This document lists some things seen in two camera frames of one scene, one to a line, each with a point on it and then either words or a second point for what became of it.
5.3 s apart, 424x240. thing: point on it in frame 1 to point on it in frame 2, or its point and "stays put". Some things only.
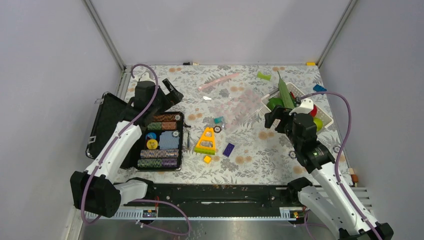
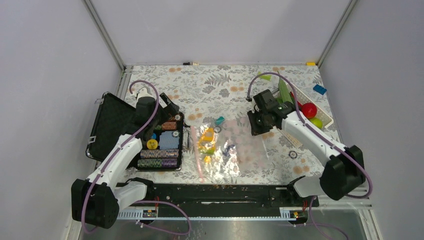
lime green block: [259, 75] stays put
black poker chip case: [160, 146] stays put
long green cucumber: [284, 94] stays put
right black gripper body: [287, 127] to [259, 122]
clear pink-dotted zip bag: [235, 101] to [226, 148]
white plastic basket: [326, 118] stays put
